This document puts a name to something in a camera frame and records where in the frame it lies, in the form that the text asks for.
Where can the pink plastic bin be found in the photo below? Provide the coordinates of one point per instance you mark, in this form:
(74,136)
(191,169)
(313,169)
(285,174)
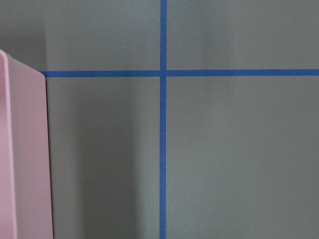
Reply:
(25,190)

